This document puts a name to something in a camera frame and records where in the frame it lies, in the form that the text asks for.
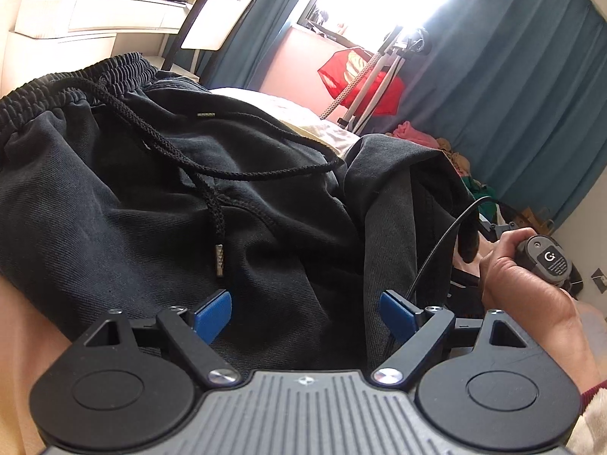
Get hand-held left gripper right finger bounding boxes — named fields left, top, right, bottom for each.
left=372, top=290, right=533, bottom=386

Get pink cloth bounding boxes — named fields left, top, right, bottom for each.
left=386, top=121, right=443, bottom=149

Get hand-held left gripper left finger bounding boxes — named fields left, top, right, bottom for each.
left=83, top=290, right=239, bottom=388

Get black cable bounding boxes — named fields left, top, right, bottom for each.
left=410, top=196, right=492, bottom=305

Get peach blanket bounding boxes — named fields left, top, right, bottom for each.
left=0, top=272, right=77, bottom=455

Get fleece sleeve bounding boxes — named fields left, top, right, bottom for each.
left=565, top=378, right=607, bottom=455

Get person's right forearm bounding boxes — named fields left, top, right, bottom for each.
left=526, top=306, right=607, bottom=393

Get white chair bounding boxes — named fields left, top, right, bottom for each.
left=163, top=0, right=258, bottom=82

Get white metal stand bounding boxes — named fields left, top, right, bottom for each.
left=321, top=26, right=430, bottom=134

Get pile of colourful clothes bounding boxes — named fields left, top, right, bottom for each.
left=436, top=137, right=500, bottom=210

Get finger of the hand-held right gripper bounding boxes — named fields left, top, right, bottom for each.
left=455, top=209, right=481, bottom=264

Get white dresser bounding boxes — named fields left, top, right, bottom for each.
left=0, top=0, right=192, bottom=101

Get cream bed sheet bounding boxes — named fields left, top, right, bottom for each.
left=209, top=86, right=362, bottom=158

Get red bag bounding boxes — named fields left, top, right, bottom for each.
left=317, top=47, right=407, bottom=117

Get person's right hand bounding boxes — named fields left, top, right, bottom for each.
left=479, top=227, right=580, bottom=342

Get teal curtain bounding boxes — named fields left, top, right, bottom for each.
left=198, top=0, right=329, bottom=94
left=359, top=0, right=607, bottom=238

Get black drawstring pants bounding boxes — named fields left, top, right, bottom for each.
left=0, top=52, right=481, bottom=376

